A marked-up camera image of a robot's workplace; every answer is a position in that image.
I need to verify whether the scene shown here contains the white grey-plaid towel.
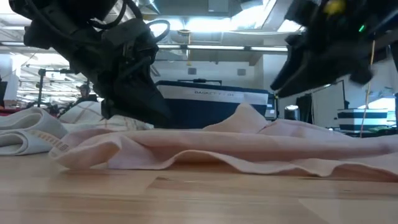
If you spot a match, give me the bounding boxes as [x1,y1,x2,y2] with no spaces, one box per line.
[0,107,69,156]

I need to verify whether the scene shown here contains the pink towel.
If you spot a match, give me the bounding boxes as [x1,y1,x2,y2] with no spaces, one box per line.
[49,102,398,183]

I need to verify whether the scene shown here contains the long ceiling light strip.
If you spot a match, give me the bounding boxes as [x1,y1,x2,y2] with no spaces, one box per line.
[157,44,289,52]

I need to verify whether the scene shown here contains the white partition board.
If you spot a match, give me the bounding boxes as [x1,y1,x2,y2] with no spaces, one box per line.
[310,80,346,128]

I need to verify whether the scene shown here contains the navy fabric basket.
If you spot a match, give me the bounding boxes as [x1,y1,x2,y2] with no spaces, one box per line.
[154,78,270,129]

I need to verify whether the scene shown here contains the yellow cable tag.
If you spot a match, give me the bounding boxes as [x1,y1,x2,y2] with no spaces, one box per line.
[323,0,346,16]

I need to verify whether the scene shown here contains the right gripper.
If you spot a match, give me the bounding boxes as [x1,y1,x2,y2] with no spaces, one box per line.
[270,0,358,98]

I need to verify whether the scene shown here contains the black looped camera cable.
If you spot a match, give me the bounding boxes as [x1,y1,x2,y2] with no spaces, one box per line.
[88,0,171,44]

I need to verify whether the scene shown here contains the yellow cable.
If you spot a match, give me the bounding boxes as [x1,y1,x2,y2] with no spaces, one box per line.
[359,39,376,138]

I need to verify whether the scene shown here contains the black curtain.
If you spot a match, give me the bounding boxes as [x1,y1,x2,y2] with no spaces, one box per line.
[295,94,313,125]

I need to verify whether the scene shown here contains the person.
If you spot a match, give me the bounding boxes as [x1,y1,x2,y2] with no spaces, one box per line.
[74,83,99,105]

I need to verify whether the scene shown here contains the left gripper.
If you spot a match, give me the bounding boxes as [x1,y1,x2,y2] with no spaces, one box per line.
[24,18,174,129]

